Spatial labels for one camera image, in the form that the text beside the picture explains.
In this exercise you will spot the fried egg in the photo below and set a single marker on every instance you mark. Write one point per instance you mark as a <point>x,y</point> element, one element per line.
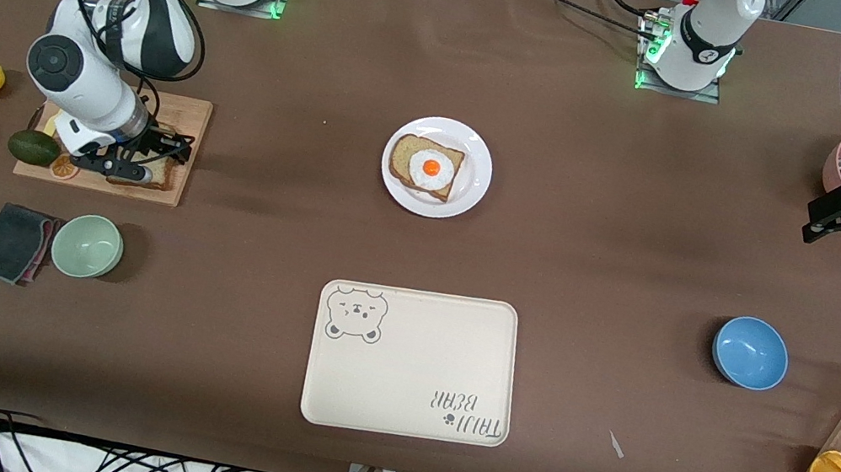
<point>432,167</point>

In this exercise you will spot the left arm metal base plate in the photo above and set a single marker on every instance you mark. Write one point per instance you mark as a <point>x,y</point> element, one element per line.
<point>709,96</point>

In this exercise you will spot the plain seeded bread slice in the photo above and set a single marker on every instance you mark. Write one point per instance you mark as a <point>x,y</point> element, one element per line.
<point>159,177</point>

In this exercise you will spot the yellow plastic knife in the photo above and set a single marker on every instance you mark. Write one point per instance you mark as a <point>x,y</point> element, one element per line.
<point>51,125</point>

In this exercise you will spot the orange fruit slice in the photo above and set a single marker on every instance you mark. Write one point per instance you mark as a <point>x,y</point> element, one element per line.
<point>62,169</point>

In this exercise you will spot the grey folded cloth pink lining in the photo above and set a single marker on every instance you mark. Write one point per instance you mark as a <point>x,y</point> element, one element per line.
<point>9,244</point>

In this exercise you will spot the round white plate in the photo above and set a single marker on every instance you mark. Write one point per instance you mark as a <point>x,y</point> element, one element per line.
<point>472,185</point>

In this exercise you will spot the cream bear print tray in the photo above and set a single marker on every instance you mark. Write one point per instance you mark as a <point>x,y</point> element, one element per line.
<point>406,370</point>

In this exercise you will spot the blue bowl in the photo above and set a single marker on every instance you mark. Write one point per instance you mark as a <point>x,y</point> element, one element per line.
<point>751,353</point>

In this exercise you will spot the toast slice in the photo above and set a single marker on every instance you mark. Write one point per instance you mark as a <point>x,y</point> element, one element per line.
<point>402,156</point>

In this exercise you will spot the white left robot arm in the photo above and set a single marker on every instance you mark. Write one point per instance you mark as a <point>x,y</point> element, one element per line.
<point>706,36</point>

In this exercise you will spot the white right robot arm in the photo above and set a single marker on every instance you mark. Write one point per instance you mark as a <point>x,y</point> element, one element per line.
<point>71,75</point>

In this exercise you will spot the wooden cutting board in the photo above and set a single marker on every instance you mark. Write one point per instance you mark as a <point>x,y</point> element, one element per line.
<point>188,116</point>

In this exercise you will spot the small white tape scrap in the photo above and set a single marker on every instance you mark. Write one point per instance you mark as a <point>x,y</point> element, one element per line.
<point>615,444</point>

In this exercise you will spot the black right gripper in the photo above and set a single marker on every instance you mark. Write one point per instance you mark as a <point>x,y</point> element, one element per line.
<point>155,142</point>

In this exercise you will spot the dark green avocado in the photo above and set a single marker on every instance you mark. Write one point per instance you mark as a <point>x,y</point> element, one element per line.
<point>29,147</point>

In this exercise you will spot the pale green bowl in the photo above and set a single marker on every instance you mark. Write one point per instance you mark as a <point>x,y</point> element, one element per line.
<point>87,247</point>

